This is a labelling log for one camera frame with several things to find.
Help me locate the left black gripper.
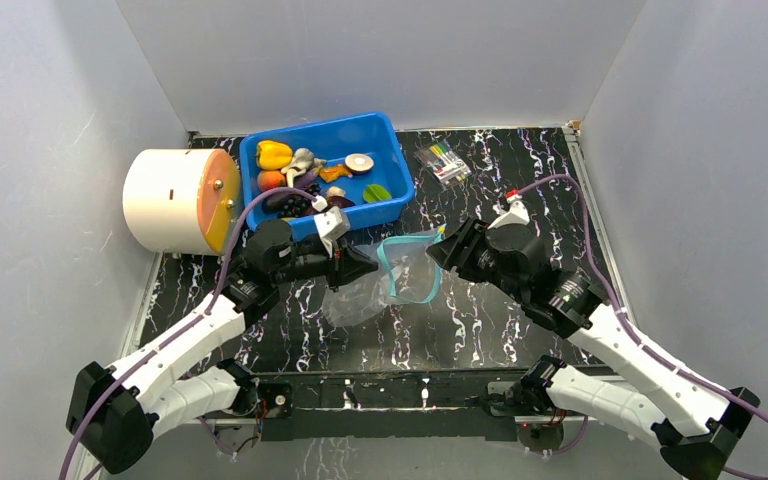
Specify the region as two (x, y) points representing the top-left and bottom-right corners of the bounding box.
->
(272, 238), (379, 293)

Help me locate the clear zip top bag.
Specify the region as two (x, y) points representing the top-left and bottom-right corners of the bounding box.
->
(322, 225), (446, 327)

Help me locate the yellow bell pepper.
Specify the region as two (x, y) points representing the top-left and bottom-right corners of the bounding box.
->
(255, 140), (294, 171)

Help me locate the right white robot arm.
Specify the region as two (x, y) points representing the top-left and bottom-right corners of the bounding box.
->
(426, 219), (760, 479)

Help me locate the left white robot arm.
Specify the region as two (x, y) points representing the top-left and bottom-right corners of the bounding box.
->
(66, 220), (378, 474)

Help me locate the small beige mushroom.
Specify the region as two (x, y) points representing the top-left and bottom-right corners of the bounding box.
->
(326, 186), (346, 198)

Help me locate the black grape bunch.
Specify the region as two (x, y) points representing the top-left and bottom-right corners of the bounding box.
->
(271, 192), (311, 219)

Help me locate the green leaf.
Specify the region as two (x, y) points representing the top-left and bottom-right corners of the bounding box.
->
(362, 184), (392, 204)

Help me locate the pack of coloured markers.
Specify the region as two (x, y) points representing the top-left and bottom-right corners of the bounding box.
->
(416, 141), (472, 188)

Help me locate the orange starfish cookie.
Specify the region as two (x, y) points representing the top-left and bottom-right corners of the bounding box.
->
(319, 164), (354, 183)

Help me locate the purple eggplant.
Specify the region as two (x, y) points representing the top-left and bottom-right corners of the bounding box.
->
(261, 171), (319, 213)

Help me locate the blue plastic bin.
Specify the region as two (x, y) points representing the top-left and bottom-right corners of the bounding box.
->
(239, 112), (415, 230)

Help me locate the round white brown slice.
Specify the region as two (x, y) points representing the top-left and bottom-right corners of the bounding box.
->
(344, 153), (375, 175)

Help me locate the white garlic mushroom toy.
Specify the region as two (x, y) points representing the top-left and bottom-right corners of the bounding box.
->
(280, 148), (326, 187)

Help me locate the orange peach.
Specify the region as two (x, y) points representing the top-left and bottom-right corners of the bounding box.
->
(256, 170), (287, 192)

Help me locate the white cylinder container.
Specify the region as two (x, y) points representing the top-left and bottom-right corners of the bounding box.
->
(122, 149), (242, 256)

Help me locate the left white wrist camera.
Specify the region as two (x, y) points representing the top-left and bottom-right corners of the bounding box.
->
(311, 195), (350, 258)

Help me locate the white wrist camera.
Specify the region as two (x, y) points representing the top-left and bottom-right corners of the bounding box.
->
(488, 190), (531, 229)
(311, 195), (350, 258)

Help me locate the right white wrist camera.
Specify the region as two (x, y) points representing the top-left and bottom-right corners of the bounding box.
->
(488, 190), (531, 229)

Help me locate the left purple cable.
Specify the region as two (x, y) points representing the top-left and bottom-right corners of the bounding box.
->
(57, 186), (319, 480)

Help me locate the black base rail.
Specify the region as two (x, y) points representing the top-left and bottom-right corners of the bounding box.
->
(251, 365), (567, 444)

